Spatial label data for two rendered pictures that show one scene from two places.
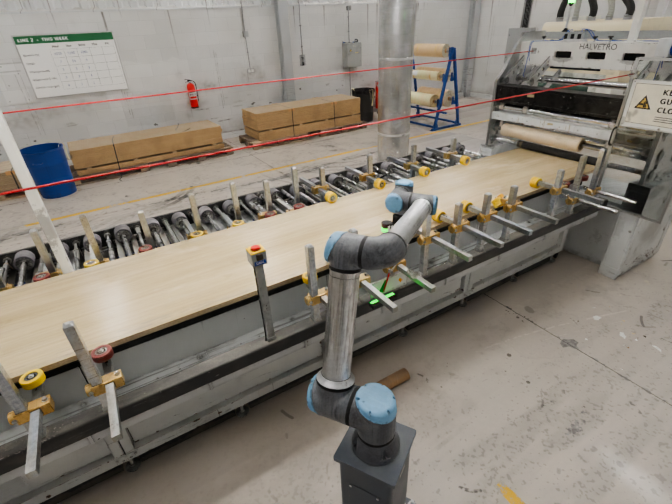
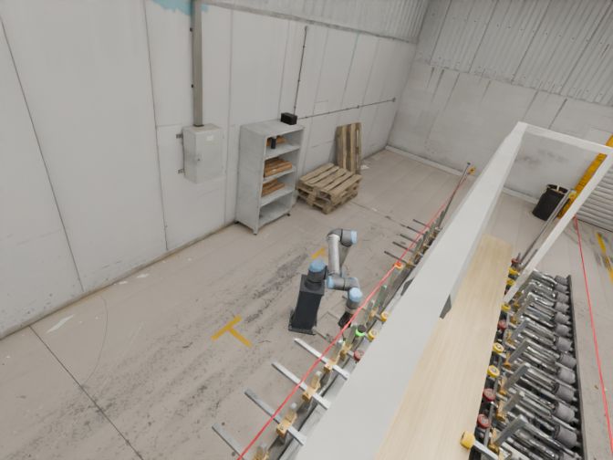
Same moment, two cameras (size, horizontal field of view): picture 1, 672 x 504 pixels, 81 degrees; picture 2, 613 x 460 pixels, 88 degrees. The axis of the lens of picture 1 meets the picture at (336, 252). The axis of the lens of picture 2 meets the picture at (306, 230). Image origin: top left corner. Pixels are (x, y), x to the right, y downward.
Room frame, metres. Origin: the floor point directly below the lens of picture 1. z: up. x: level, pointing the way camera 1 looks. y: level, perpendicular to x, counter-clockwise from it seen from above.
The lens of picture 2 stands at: (2.97, -1.55, 2.85)
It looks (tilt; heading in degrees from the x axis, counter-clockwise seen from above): 33 degrees down; 149
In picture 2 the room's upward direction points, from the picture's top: 12 degrees clockwise
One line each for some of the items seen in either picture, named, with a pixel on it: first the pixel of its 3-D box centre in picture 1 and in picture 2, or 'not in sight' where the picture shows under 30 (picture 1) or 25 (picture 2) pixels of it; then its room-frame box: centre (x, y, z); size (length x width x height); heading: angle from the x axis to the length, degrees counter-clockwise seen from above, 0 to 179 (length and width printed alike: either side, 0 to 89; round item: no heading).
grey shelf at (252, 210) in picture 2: not in sight; (268, 176); (-1.18, 0.12, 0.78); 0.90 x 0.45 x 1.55; 121
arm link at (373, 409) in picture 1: (373, 411); (316, 270); (0.97, -0.11, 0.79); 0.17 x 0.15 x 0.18; 63
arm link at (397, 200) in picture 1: (399, 200); (351, 286); (1.70, -0.31, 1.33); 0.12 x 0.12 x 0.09; 63
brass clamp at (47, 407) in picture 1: (31, 410); not in sight; (1.01, 1.19, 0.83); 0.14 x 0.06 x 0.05; 120
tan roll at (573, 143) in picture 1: (560, 140); not in sight; (3.52, -2.08, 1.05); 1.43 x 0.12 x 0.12; 30
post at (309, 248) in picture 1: (312, 286); (376, 305); (1.62, 0.13, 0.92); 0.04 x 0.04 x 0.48; 30
